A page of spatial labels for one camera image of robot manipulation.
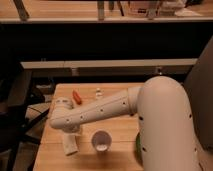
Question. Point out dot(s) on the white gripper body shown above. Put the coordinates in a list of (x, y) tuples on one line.
[(75, 130)]

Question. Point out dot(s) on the white sponge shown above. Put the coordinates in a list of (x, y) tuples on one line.
[(69, 144)]

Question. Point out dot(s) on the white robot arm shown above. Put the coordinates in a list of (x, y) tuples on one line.
[(167, 136)]

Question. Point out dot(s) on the green ceramic bowl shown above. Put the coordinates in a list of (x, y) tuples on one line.
[(137, 146)]

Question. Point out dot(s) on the orange carrot toy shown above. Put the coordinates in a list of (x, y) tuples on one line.
[(76, 97)]

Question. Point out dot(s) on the white cup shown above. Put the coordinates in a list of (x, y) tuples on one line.
[(101, 141)]

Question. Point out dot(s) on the small white bottle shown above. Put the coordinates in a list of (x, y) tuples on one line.
[(98, 94)]

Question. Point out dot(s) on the long wooden bench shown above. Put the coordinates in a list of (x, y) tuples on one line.
[(66, 68)]

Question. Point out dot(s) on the grey chair back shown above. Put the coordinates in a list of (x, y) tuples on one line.
[(199, 86)]

